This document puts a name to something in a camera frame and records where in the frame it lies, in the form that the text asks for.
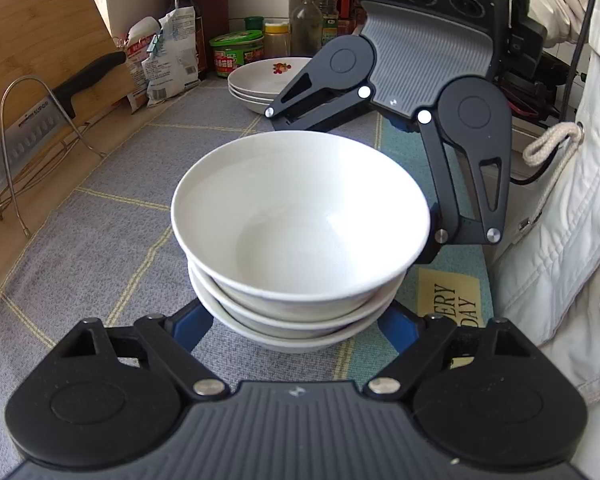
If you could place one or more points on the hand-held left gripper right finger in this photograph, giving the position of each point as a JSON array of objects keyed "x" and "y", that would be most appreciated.
[{"x": 397, "y": 327}]

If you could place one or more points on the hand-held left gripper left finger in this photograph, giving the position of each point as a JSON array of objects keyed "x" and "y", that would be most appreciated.
[{"x": 192, "y": 325}]

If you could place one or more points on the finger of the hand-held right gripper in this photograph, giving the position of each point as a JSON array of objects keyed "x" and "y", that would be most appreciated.
[
  {"x": 320, "y": 110},
  {"x": 450, "y": 195}
]

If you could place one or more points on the white pink flower bowl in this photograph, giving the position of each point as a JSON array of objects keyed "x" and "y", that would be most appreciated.
[
  {"x": 300, "y": 220},
  {"x": 300, "y": 346},
  {"x": 305, "y": 330}
]

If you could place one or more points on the person's right forearm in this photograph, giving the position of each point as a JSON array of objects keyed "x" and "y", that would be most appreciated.
[{"x": 560, "y": 0}]

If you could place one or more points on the red label sauce bottle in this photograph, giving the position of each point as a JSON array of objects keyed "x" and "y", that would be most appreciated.
[{"x": 351, "y": 15}]

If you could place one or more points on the yellow lid jar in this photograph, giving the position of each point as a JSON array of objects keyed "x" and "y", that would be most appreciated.
[{"x": 276, "y": 40}]

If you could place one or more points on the clear red cap bottle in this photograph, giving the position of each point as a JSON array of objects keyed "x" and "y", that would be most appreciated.
[{"x": 306, "y": 25}]

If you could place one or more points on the green lid red label tub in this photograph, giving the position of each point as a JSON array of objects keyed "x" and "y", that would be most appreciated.
[{"x": 235, "y": 55}]

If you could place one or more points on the small green cap jar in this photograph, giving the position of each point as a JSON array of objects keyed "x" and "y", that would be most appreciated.
[{"x": 254, "y": 23}]

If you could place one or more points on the person's white jacket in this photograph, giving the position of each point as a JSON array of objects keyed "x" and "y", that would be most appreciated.
[{"x": 570, "y": 260}]

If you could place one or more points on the brown knife block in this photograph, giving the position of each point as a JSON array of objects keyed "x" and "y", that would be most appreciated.
[{"x": 212, "y": 5}]

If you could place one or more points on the white blue print bag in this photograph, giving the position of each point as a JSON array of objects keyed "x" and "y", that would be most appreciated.
[{"x": 172, "y": 70}]

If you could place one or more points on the grey teal checked table cloth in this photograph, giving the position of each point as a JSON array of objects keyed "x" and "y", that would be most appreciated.
[{"x": 105, "y": 170}]

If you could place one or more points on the white red seasoning bag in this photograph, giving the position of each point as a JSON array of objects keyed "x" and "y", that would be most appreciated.
[{"x": 140, "y": 45}]

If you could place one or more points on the bamboo cutting board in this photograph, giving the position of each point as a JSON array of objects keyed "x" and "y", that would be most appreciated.
[{"x": 40, "y": 35}]

